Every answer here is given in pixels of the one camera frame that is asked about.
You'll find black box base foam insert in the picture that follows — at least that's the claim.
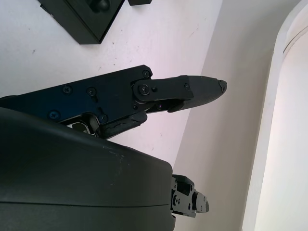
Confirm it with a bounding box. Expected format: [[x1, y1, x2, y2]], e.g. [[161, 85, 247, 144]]
[[38, 0, 126, 45]]

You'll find black RealSense box lid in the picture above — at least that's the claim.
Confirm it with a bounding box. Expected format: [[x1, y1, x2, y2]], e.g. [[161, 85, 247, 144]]
[[127, 0, 152, 7]]

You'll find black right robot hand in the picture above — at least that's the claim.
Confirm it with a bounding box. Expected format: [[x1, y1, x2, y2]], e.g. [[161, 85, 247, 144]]
[[0, 64, 228, 231]]

